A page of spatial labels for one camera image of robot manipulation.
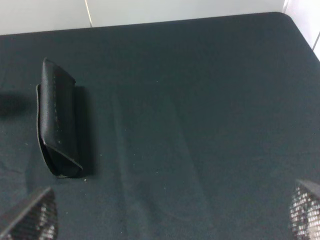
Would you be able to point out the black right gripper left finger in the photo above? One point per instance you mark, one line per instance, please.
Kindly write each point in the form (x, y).
(33, 218)

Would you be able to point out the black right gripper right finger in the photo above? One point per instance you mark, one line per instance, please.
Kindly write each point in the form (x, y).
(304, 211)

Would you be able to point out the black leather pouch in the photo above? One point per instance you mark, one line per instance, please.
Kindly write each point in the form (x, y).
(56, 121)

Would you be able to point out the black tablecloth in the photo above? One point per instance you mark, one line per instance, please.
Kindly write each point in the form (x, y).
(187, 130)

